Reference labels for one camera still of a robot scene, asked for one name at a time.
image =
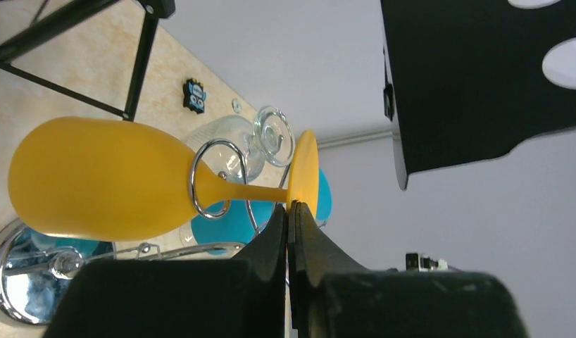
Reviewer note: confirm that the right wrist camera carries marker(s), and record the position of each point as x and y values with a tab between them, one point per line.
415	261

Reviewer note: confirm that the yellow wine glass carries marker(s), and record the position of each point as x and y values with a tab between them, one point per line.
129	179

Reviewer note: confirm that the black perforated music stand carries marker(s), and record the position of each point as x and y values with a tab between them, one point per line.
464	80

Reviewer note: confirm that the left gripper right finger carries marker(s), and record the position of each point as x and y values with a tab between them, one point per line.
332	295

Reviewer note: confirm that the small black blue toy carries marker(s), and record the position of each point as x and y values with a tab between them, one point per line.
194	96

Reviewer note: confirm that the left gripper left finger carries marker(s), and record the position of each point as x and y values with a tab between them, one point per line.
243	296

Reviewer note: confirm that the clear patterned glass at back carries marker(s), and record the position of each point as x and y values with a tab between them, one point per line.
267	138

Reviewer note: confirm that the chrome wine glass rack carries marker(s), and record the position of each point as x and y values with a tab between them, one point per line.
129	233

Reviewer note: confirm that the small round metal disc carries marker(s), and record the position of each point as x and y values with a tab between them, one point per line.
236	106

